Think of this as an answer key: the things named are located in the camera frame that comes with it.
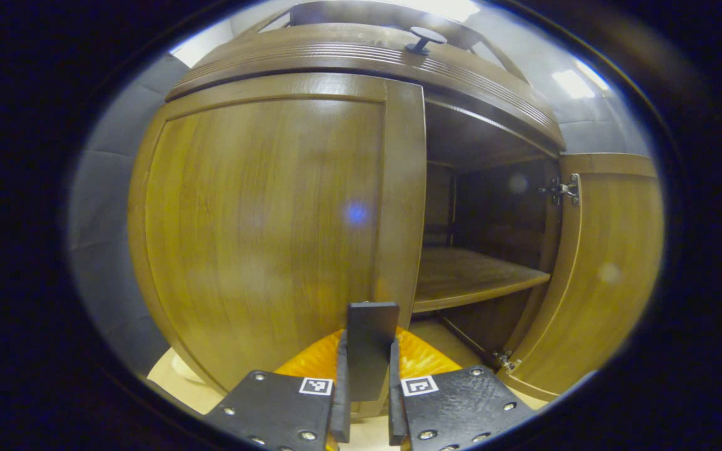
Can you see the wooden cabinet shelf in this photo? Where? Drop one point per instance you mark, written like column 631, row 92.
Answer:
column 467, row 275

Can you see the wooden double-door shoe cabinet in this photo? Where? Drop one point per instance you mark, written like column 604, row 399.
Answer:
column 336, row 53

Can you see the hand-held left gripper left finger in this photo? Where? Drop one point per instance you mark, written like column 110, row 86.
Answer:
column 273, row 407

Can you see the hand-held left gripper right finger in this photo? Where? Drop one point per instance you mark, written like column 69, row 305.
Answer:
column 461, row 407

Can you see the black backdrop cloth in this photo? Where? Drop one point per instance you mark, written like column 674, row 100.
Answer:
column 104, row 250

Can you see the metal door hinge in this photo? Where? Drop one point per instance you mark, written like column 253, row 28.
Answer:
column 506, row 361
column 563, row 189

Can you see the wooden cabinet door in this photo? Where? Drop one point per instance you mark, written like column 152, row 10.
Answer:
column 612, row 263
column 261, row 225

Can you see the black round drawer knob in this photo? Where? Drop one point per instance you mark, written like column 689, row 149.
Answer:
column 427, row 36

